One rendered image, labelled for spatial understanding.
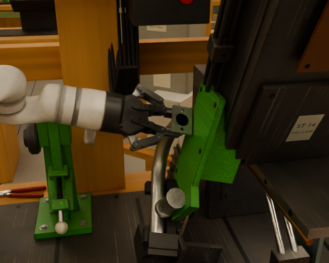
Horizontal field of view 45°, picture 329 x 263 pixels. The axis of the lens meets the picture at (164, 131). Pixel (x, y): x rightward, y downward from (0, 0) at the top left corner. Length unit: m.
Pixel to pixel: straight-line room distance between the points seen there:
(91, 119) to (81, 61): 0.31
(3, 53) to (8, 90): 0.41
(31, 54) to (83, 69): 0.16
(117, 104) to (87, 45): 0.30
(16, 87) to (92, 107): 0.13
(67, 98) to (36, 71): 0.40
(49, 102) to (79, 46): 0.31
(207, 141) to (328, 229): 0.23
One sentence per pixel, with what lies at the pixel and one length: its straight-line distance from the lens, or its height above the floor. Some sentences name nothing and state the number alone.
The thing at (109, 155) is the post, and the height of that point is 0.99.
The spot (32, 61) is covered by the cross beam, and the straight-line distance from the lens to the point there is 1.09.
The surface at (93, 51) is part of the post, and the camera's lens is 0.99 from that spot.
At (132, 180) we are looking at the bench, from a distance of 1.18.
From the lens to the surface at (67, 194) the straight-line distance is 0.94.
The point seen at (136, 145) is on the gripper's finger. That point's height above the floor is 1.18.
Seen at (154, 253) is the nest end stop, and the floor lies 0.97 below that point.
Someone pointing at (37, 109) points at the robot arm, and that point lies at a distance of 0.73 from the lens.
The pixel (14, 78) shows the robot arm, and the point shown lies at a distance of 0.70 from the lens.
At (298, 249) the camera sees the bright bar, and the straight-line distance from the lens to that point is 0.78.
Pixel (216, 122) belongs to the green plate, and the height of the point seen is 1.23.
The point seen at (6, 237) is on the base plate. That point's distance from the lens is 1.00.
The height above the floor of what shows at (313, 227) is 1.13.
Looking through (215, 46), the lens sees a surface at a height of 1.36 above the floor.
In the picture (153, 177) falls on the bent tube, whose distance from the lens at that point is 0.85.
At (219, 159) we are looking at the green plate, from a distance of 0.72.
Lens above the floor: 1.49
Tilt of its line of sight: 24 degrees down
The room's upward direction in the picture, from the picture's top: straight up
